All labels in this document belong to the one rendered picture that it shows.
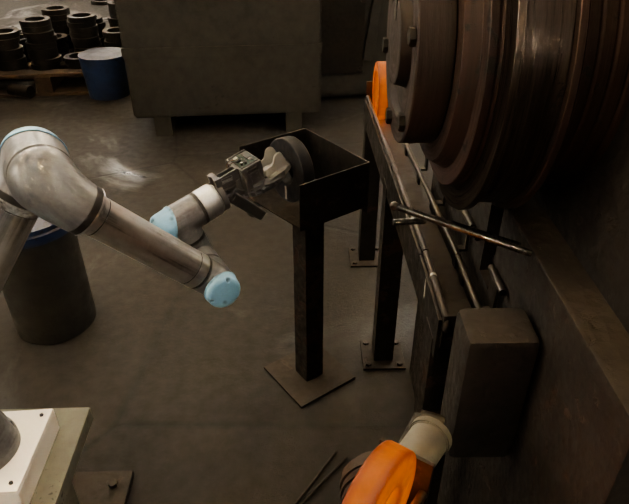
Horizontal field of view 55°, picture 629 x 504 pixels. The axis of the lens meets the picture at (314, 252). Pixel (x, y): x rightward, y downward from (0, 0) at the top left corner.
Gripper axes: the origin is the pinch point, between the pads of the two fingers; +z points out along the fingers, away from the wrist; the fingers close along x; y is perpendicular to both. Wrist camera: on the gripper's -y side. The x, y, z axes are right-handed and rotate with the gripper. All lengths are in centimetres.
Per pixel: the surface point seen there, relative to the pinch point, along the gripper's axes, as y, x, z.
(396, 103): 31, -44, -2
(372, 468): 17, -79, -40
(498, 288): 5, -65, -3
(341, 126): -105, 148, 113
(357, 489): 17, -80, -43
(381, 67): -11, 33, 57
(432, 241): -9.5, -37.1, 8.5
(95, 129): -77, 228, 1
